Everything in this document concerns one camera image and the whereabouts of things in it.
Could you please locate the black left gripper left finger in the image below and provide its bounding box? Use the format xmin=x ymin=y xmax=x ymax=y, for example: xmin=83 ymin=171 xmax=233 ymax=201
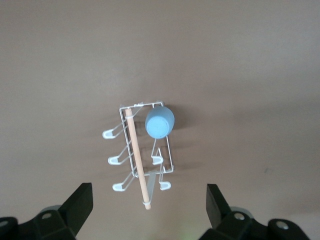
xmin=0 ymin=182 xmax=95 ymax=240

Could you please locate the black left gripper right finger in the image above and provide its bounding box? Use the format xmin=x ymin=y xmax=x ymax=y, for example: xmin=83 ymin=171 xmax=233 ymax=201
xmin=199 ymin=183 xmax=311 ymax=240

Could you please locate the white wire cup holder rack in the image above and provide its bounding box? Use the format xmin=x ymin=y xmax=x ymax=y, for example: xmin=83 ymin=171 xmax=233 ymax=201
xmin=101 ymin=99 xmax=176 ymax=211

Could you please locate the light blue plastic cup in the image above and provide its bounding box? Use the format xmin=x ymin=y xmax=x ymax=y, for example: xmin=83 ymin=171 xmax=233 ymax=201
xmin=144 ymin=105 xmax=176 ymax=140

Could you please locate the wooden rod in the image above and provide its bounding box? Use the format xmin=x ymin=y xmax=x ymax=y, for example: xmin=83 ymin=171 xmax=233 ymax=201
xmin=124 ymin=107 xmax=152 ymax=211

